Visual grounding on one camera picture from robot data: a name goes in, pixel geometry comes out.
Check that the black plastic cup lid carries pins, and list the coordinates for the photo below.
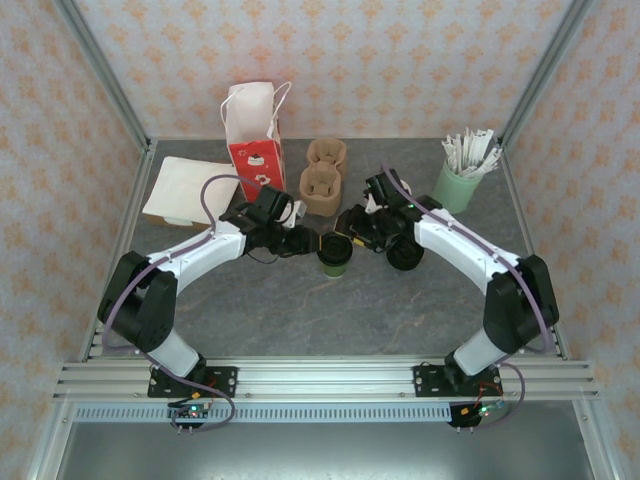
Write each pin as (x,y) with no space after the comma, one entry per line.
(336,248)

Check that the red white paper gift bag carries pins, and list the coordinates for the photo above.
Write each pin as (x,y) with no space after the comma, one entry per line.
(257,160)

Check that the brown pulp cup carrier stack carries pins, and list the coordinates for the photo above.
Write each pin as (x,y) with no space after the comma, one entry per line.
(320,211)

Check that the black plastic lid stack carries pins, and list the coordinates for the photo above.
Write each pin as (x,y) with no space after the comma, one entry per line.
(407,260)

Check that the mint green straw holder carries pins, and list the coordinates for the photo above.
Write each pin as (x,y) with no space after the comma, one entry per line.
(457,192)

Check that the white paper napkin stack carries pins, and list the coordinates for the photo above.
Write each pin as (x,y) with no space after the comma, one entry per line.
(180,190)

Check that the small circuit board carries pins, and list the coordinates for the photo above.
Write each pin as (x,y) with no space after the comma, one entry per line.
(192,411)
(482,411)

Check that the grey metal sheet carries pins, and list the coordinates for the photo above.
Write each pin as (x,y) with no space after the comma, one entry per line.
(325,455)

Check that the wide aluminium mounting rail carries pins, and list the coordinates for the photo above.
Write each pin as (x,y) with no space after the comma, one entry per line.
(325,380)

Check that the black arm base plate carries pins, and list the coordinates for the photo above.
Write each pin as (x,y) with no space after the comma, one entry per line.
(425,382)
(225,382)

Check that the aluminium frame post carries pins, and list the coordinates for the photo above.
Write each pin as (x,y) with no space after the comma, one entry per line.
(100,65)
(545,65)

